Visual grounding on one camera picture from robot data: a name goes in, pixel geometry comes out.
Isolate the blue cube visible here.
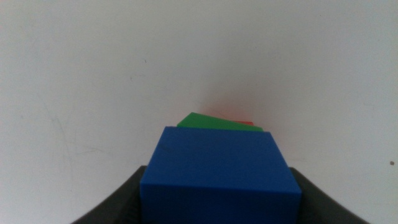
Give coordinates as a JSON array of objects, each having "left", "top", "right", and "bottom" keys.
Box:
[{"left": 139, "top": 126, "right": 302, "bottom": 224}]

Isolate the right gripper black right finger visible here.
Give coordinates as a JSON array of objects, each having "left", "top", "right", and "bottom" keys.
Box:
[{"left": 289, "top": 167, "right": 371, "bottom": 224}]

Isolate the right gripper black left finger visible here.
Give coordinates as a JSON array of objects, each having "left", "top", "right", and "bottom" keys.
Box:
[{"left": 71, "top": 166, "right": 147, "bottom": 224}]

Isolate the green cube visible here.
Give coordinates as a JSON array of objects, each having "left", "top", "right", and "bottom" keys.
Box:
[{"left": 177, "top": 111, "right": 264, "bottom": 133}]

